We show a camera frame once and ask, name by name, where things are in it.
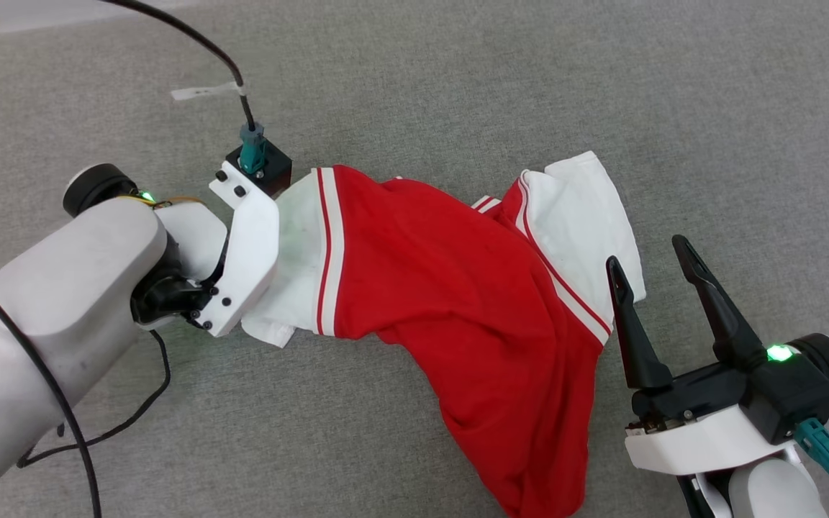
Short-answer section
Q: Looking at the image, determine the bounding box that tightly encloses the thick black cable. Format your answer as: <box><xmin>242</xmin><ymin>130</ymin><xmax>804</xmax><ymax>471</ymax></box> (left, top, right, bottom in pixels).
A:
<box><xmin>0</xmin><ymin>254</ymin><xmax>104</xmax><ymax>518</ymax></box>

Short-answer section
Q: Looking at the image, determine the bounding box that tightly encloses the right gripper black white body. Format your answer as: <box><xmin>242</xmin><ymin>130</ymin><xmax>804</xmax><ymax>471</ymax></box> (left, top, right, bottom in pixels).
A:
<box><xmin>625</xmin><ymin>362</ymin><xmax>794</xmax><ymax>476</ymax></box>

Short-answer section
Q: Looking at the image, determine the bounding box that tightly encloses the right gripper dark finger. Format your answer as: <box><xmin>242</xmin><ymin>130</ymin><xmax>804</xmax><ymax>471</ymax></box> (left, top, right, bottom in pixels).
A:
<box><xmin>606</xmin><ymin>255</ymin><xmax>674</xmax><ymax>391</ymax></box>
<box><xmin>672</xmin><ymin>235</ymin><xmax>769</xmax><ymax>372</ymax></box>

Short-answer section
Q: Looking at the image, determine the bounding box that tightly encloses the red and white garment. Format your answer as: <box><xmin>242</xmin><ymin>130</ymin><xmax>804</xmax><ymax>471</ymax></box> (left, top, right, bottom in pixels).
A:
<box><xmin>242</xmin><ymin>150</ymin><xmax>648</xmax><ymax>518</ymax></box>

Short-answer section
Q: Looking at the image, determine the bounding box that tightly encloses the black camera cable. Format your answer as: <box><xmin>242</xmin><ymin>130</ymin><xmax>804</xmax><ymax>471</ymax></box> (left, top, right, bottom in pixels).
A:
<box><xmin>98</xmin><ymin>0</ymin><xmax>258</xmax><ymax>132</ymax></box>

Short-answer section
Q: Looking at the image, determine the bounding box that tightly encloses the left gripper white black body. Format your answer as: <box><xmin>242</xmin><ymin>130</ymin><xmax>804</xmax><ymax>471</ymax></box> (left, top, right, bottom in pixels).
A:
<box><xmin>63</xmin><ymin>162</ymin><xmax>281</xmax><ymax>338</ymax></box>

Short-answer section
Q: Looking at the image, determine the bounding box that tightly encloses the white cable label tag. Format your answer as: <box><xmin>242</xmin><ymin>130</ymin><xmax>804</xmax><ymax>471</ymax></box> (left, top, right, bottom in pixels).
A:
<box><xmin>171</xmin><ymin>81</ymin><xmax>249</xmax><ymax>102</ymax></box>

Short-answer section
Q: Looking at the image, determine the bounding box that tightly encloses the thin black cable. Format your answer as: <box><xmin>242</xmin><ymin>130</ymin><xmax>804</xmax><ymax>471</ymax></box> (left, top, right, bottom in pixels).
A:
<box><xmin>15</xmin><ymin>327</ymin><xmax>173</xmax><ymax>471</ymax></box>

